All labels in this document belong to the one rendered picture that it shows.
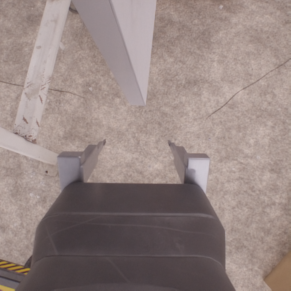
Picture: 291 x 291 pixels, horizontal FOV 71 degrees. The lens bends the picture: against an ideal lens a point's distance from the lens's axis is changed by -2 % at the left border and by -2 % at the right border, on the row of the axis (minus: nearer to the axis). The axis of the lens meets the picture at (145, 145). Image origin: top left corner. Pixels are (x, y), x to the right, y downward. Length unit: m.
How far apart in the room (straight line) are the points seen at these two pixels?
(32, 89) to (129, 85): 0.68
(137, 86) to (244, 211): 0.84
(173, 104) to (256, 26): 0.53
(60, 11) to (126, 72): 0.80
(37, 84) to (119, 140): 0.39
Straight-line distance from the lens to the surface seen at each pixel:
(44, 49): 0.91
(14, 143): 0.80
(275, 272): 1.06
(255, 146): 0.99
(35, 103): 0.84
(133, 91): 0.23
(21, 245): 1.17
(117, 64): 0.17
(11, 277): 0.81
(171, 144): 0.15
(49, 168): 1.04
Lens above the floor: 0.91
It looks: 82 degrees down
